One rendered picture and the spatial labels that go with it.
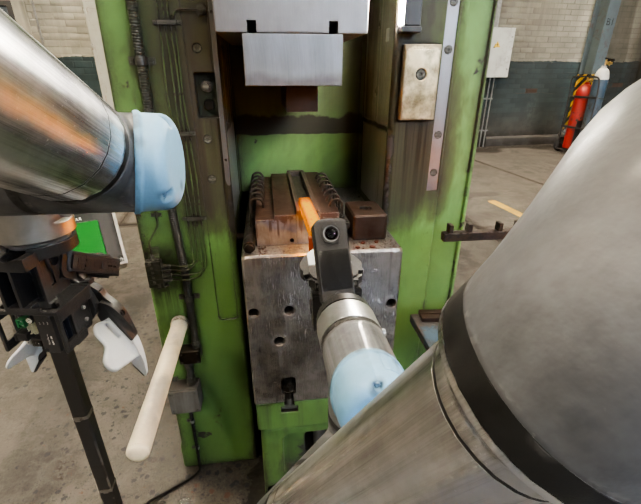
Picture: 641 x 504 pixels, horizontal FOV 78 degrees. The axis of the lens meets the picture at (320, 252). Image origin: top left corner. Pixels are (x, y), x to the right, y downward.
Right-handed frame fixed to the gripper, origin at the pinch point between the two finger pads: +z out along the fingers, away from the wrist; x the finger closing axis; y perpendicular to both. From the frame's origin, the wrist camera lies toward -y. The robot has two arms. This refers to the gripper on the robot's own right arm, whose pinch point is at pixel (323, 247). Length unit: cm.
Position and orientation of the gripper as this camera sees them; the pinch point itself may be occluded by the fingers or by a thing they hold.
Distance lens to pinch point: 67.4
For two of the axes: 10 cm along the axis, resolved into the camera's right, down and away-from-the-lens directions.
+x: 9.9, -0.7, 1.1
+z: -1.3, -3.9, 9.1
